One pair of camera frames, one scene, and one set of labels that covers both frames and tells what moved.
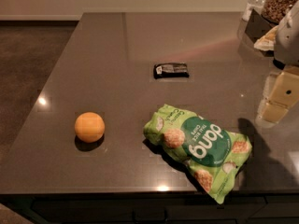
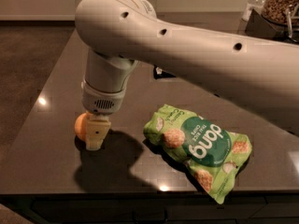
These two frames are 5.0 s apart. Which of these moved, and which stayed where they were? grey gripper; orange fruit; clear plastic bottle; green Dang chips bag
Moved: grey gripper
Stayed: orange fruit; clear plastic bottle; green Dang chips bag
